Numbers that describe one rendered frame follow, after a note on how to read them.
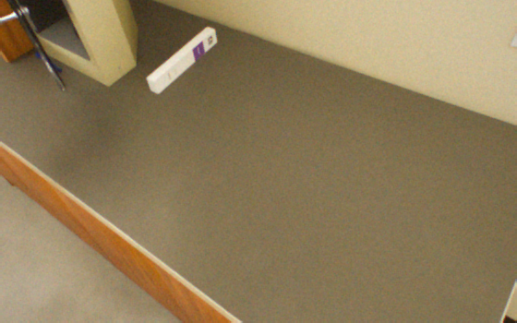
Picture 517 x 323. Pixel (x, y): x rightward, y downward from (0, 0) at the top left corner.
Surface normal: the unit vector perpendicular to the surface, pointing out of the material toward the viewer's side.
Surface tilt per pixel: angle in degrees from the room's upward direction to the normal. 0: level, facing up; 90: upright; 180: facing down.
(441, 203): 0
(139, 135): 0
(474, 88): 90
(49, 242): 0
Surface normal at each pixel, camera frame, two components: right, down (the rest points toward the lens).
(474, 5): -0.61, 0.66
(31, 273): -0.11, -0.62
